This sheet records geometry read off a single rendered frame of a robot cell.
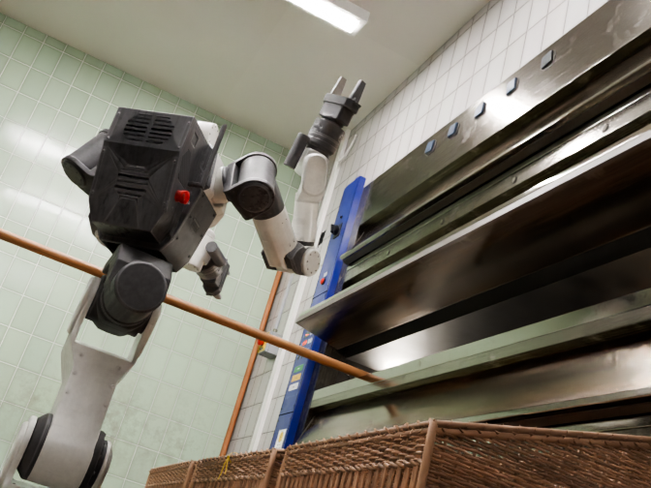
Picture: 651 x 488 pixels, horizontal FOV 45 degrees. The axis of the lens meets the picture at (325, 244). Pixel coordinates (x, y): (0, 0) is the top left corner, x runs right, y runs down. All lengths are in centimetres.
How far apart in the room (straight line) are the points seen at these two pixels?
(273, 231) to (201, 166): 24
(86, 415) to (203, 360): 203
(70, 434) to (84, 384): 12
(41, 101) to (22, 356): 122
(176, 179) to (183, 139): 9
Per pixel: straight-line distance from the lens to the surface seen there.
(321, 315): 282
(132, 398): 371
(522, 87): 249
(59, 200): 387
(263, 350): 355
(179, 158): 183
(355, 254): 305
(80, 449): 178
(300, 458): 149
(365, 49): 345
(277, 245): 201
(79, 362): 185
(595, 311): 174
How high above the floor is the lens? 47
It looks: 24 degrees up
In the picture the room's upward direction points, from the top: 16 degrees clockwise
